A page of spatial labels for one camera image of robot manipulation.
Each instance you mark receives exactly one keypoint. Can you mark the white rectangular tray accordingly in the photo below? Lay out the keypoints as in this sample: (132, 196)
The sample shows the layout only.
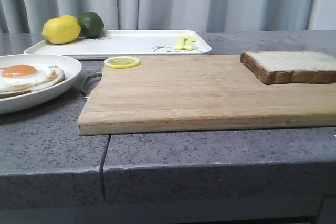
(122, 43)

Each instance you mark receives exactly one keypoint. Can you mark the white bread slice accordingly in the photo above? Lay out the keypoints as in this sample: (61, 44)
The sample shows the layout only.
(282, 67)

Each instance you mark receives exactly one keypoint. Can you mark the yellow plastic fork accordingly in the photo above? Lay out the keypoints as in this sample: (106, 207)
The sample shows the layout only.
(179, 45)

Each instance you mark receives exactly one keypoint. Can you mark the grey curtain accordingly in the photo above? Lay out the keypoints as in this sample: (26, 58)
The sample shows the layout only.
(197, 15)

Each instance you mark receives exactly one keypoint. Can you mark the lemon slice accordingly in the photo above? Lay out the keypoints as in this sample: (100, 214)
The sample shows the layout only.
(121, 62)

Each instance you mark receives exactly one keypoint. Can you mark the white round plate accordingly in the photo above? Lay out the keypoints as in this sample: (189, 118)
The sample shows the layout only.
(70, 66)

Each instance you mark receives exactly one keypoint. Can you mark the yellow lemon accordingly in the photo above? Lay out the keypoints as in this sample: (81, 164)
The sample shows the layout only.
(61, 30)

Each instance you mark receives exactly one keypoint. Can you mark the green lime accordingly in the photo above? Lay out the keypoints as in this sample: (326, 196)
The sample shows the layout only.
(91, 24)

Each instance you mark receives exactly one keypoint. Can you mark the metal cutting board handle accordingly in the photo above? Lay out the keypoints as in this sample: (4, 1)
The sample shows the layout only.
(85, 83)

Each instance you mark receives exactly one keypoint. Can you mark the yellow plastic spoon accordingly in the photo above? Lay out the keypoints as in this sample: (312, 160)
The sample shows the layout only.
(189, 42)

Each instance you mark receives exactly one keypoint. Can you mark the wooden cutting board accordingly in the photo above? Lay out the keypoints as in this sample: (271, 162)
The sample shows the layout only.
(194, 92)

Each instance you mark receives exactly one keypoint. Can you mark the fried egg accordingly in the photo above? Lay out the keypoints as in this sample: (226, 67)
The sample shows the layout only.
(17, 77)

